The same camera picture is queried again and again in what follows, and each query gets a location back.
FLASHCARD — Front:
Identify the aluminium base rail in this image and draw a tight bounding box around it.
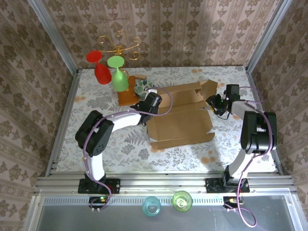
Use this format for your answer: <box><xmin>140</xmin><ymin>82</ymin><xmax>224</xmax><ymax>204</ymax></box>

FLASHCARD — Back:
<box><xmin>36</xmin><ymin>172</ymin><xmax>294</xmax><ymax>195</ymax></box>

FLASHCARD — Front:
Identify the wooden rack base board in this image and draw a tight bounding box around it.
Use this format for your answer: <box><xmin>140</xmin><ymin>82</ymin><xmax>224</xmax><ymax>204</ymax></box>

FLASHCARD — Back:
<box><xmin>117</xmin><ymin>75</ymin><xmax>141</xmax><ymax>106</ymax></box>

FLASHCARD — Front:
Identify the floral tablecloth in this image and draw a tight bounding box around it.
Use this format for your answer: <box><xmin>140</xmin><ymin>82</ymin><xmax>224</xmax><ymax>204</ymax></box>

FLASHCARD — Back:
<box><xmin>57</xmin><ymin>66</ymin><xmax>277</xmax><ymax>173</ymax></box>

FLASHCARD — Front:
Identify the grey metal shelf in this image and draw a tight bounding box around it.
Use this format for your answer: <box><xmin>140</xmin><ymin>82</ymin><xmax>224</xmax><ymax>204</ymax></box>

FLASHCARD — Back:
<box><xmin>31</xmin><ymin>194</ymin><xmax>301</xmax><ymax>231</ymax></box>

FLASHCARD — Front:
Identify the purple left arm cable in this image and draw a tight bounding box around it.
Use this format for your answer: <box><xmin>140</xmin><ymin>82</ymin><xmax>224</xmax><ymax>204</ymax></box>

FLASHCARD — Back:
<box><xmin>81</xmin><ymin>87</ymin><xmax>174</xmax><ymax>214</ymax></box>

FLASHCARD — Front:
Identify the green glass cup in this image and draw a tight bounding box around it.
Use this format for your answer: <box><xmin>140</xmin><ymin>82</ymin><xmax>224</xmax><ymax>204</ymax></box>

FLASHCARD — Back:
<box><xmin>172</xmin><ymin>191</ymin><xmax>193</xmax><ymax>213</ymax></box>

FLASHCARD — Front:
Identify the teal glass cup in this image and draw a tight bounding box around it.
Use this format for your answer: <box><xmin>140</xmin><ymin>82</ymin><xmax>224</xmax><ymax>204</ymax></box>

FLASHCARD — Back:
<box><xmin>141</xmin><ymin>196</ymin><xmax>162</xmax><ymax>218</ymax></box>

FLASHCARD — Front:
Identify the small black controller board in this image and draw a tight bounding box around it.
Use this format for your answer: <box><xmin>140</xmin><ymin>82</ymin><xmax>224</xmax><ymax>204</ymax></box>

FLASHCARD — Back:
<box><xmin>89</xmin><ymin>196</ymin><xmax>109</xmax><ymax>209</ymax></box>
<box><xmin>223</xmin><ymin>196</ymin><xmax>244</xmax><ymax>207</ymax></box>

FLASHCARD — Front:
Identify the green wine glass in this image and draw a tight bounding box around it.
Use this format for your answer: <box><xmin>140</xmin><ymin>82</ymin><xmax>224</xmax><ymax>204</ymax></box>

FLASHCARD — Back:
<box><xmin>107</xmin><ymin>55</ymin><xmax>129</xmax><ymax>92</ymax></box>

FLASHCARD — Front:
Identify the leaf-patterned ceramic bowl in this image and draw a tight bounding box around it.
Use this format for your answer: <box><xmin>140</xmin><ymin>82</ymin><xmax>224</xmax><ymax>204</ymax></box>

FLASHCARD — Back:
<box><xmin>134</xmin><ymin>80</ymin><xmax>154</xmax><ymax>96</ymax></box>

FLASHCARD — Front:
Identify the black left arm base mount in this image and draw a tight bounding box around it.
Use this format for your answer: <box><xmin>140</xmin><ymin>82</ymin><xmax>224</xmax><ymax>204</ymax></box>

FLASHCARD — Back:
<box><xmin>78</xmin><ymin>178</ymin><xmax>121</xmax><ymax>194</ymax></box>

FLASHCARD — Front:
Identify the gold wire glass rack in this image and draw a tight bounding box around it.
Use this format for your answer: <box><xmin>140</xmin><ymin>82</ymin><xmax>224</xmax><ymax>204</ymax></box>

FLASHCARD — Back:
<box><xmin>98</xmin><ymin>30</ymin><xmax>142</xmax><ymax>61</ymax></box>

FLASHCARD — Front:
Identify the red wine glass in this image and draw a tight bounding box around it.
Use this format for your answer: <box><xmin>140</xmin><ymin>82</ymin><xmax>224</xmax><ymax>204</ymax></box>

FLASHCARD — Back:
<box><xmin>86</xmin><ymin>50</ymin><xmax>112</xmax><ymax>85</ymax></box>

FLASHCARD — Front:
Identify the brown cardboard box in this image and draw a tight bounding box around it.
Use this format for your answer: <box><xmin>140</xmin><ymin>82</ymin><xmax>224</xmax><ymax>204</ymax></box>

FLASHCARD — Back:
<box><xmin>146</xmin><ymin>79</ymin><xmax>218</xmax><ymax>150</ymax></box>

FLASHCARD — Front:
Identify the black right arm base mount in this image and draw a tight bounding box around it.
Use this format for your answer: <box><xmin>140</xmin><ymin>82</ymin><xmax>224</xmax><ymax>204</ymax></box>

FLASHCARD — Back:
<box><xmin>205</xmin><ymin>177</ymin><xmax>251</xmax><ymax>193</ymax></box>

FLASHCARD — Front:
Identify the aluminium frame post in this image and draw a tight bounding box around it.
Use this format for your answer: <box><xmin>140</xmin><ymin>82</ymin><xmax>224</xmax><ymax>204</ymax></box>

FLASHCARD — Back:
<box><xmin>245</xmin><ymin>0</ymin><xmax>289</xmax><ymax>70</ymax></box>
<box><xmin>26</xmin><ymin>0</ymin><xmax>79</xmax><ymax>73</ymax></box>

